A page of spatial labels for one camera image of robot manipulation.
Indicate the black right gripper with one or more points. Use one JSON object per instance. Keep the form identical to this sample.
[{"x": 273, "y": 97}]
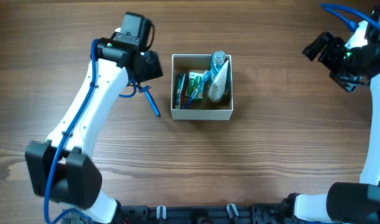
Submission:
[{"x": 330, "y": 55}]

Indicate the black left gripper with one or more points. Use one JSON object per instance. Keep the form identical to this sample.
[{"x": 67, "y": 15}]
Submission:
[{"x": 149, "y": 66}]

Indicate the blue disposable razor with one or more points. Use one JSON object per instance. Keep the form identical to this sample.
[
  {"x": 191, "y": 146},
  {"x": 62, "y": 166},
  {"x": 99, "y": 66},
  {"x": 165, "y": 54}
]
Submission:
[{"x": 146, "y": 91}]

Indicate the Colgate toothpaste tube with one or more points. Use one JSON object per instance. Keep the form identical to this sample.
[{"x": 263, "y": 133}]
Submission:
[{"x": 180, "y": 81}]

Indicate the green Dettol soap bar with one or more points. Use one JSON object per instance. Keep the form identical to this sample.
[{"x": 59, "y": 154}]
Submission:
[{"x": 194, "y": 80}]

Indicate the blue white toothbrush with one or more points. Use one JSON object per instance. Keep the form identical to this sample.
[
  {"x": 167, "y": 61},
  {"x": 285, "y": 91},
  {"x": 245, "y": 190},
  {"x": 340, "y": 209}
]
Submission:
[{"x": 190, "y": 100}]

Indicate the teal mouthwash bottle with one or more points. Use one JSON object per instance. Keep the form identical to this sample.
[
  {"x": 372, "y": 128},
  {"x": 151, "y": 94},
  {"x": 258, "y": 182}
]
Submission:
[{"x": 218, "y": 59}]

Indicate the white cream tube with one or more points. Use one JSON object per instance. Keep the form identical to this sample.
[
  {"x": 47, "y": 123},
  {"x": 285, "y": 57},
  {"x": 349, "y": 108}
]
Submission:
[{"x": 218, "y": 82}]

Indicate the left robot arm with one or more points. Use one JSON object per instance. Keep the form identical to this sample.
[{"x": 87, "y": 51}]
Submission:
[{"x": 61, "y": 168}]

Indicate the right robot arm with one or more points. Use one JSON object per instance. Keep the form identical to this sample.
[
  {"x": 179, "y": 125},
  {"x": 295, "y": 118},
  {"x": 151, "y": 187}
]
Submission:
[{"x": 344, "y": 202}]

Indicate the white cardboard box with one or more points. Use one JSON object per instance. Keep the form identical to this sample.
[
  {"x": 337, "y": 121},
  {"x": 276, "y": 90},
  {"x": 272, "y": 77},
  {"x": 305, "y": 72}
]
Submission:
[{"x": 203, "y": 109}]

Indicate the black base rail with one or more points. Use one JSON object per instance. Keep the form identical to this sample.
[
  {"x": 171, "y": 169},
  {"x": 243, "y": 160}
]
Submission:
[{"x": 231, "y": 213}]

